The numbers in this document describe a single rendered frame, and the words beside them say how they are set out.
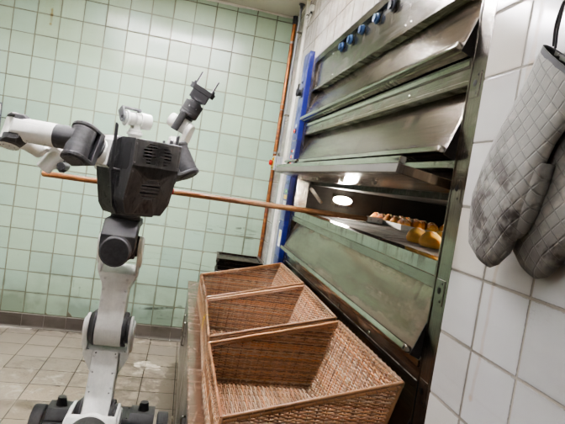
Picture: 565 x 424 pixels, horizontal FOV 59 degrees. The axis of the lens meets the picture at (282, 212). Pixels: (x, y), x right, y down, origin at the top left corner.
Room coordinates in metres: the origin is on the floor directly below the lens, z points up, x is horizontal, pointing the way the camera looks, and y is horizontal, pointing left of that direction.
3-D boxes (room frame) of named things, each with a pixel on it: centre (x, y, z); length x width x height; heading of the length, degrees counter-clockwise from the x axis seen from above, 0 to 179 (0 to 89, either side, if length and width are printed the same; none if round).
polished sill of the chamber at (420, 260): (2.16, -0.27, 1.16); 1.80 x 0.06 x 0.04; 11
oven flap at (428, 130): (2.16, -0.24, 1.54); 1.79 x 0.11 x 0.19; 11
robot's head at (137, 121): (2.05, 0.64, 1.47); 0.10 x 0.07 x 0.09; 134
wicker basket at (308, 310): (2.09, 0.02, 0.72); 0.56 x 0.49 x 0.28; 10
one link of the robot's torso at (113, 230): (1.96, 0.62, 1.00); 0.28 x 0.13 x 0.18; 11
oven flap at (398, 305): (2.16, -0.24, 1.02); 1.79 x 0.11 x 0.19; 11
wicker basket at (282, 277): (2.67, 0.13, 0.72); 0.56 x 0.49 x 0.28; 12
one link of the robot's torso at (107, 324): (2.03, 0.63, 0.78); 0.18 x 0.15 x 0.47; 101
